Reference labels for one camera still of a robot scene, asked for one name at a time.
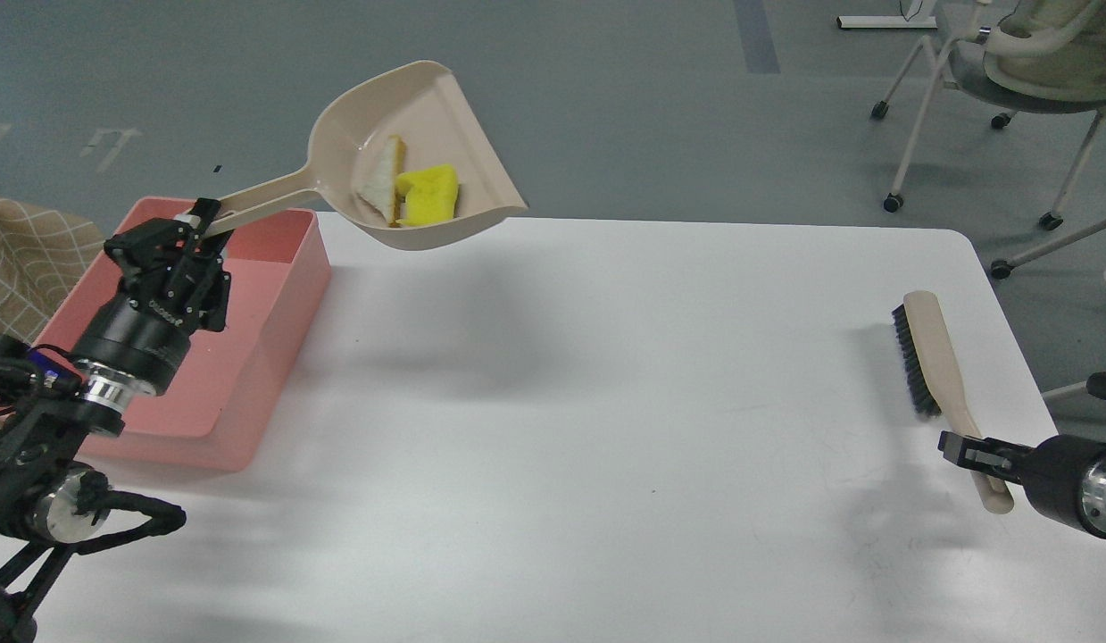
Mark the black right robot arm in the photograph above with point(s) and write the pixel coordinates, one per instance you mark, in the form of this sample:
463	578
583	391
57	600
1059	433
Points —
1063	478

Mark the yellow sponge piece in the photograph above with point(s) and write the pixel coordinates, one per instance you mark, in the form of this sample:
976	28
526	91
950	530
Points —
429	196

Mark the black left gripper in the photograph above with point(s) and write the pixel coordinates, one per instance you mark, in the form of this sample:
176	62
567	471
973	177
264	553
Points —
173	283

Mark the white bread slice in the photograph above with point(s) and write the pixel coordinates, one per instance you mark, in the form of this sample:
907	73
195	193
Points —
375	183

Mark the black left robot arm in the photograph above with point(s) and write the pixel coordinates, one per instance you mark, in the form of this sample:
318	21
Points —
56	506

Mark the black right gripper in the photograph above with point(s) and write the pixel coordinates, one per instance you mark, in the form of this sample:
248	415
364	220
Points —
1057	476

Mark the beige plastic dustpan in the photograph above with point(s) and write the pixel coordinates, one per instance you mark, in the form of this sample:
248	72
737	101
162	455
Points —
423	104

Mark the white office chair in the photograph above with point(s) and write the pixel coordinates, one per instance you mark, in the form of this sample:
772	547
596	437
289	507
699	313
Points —
1044	57

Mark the beige checkered cloth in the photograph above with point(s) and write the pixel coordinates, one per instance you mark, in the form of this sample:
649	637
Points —
43	253

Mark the beige brush with black bristles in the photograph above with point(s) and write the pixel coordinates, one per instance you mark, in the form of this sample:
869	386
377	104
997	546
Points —
936	387

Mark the pink plastic bin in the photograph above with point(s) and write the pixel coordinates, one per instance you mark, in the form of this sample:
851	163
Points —
217	408

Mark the white table base bar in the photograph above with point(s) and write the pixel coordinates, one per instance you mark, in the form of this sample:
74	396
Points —
848	22

